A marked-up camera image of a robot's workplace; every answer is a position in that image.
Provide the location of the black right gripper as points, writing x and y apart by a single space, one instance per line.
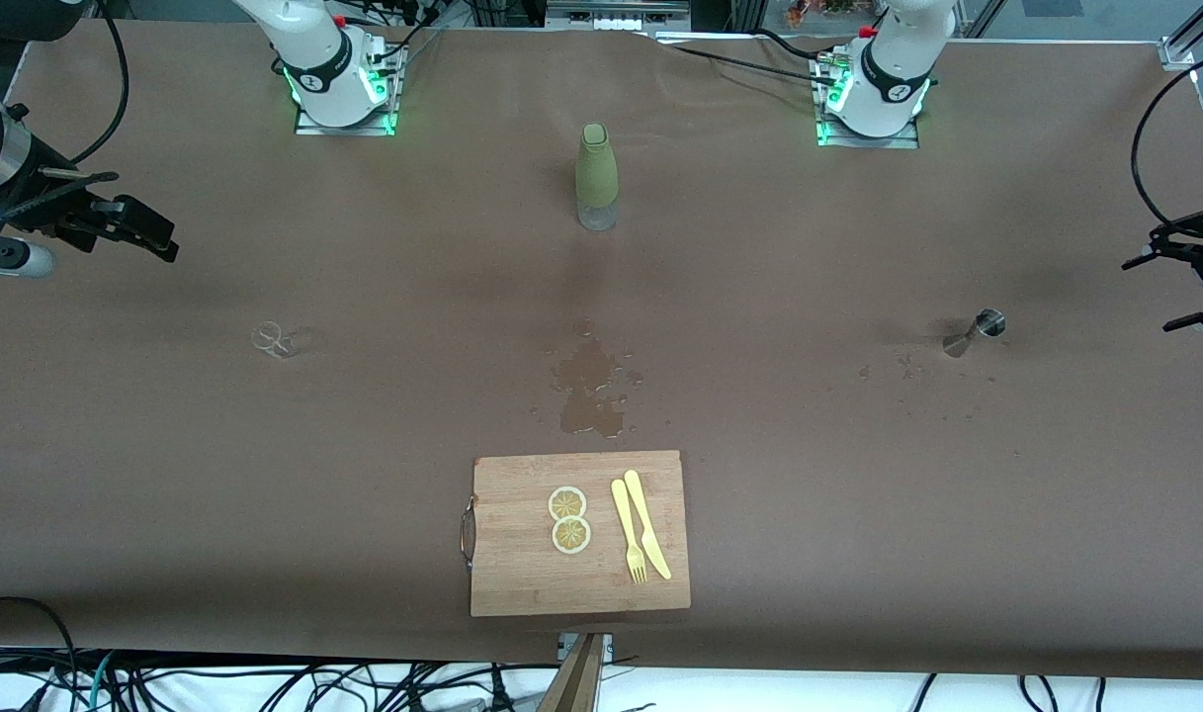
49 201

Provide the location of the clear glass measuring cup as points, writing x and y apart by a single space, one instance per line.
273 341

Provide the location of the steel cone jigger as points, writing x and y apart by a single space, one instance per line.
989 322

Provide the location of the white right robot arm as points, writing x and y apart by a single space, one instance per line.
309 40

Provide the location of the brown table cover sheet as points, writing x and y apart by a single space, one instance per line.
858 514

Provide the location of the green sleeved glass bottle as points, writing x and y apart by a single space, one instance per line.
597 168

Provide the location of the spilled liquid puddle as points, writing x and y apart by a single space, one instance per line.
586 371

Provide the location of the lemon slice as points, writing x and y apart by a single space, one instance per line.
571 536
566 502

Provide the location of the wooden cutting board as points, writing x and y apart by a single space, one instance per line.
522 574

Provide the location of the yellow plastic fork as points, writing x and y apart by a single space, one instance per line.
624 519

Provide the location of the yellow plastic knife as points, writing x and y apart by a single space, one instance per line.
645 524

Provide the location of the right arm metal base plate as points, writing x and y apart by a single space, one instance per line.
364 130

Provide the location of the silver metal bracket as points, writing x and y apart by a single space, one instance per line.
564 645

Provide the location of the wooden post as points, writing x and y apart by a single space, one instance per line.
576 682

